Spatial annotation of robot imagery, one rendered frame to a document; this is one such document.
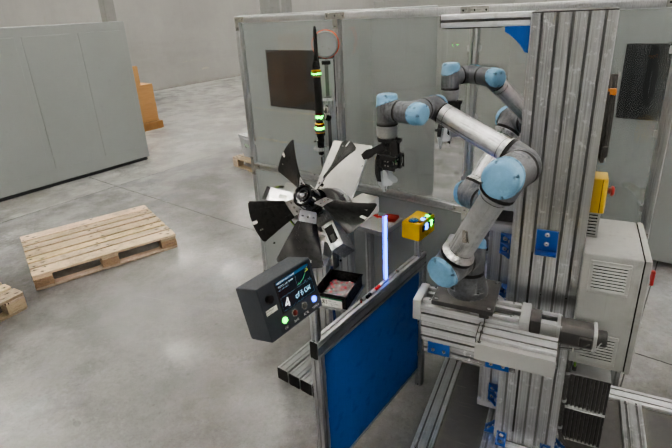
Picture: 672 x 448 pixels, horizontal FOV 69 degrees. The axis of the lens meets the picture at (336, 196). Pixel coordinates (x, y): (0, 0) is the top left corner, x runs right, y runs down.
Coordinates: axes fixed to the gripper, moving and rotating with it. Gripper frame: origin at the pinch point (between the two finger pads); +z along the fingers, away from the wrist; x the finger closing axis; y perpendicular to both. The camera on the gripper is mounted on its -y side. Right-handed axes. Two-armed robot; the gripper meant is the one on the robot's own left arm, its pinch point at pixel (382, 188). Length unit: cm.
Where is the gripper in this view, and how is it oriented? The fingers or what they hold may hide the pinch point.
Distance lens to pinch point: 183.5
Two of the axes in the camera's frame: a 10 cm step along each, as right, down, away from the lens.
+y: 8.1, 1.8, -5.6
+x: 5.9, -3.2, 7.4
